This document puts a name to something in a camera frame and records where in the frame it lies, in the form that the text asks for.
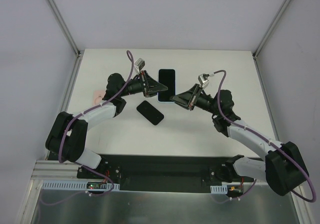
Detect phone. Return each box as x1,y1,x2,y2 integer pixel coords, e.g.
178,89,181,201
157,69,176,103

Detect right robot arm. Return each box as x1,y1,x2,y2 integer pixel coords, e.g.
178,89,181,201
170,84,309,196

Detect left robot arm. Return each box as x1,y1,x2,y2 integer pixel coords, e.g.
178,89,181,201
45,70,168,179

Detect black phone case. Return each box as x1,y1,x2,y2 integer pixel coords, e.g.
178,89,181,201
136,100,165,126

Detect pink phone case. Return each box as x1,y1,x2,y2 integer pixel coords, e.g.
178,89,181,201
92,90,106,106

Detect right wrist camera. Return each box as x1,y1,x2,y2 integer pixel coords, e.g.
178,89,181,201
198,73,210,89

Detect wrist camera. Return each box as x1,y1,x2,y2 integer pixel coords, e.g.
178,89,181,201
198,73,210,89
133,58,145,74

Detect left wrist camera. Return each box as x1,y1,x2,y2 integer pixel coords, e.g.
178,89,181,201
133,58,145,74

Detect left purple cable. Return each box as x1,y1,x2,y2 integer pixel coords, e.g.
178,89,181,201
38,50,136,206

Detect purple cable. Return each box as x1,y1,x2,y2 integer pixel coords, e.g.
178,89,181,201
206,69,316,205
38,50,136,206

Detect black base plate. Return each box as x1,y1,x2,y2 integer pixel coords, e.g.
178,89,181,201
47,151,255,192

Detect right white cable duct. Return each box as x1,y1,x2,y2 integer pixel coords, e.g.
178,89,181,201
210,184,228,195

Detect white cable duct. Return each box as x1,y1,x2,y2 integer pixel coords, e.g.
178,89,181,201
210,184,228,195
42,180,120,192

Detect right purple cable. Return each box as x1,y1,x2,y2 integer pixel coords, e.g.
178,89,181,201
206,69,316,205

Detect aluminium frame rail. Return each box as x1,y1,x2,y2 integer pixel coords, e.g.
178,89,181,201
31,160,79,181

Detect left white cable duct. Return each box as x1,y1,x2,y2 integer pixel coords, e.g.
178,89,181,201
42,180,120,192

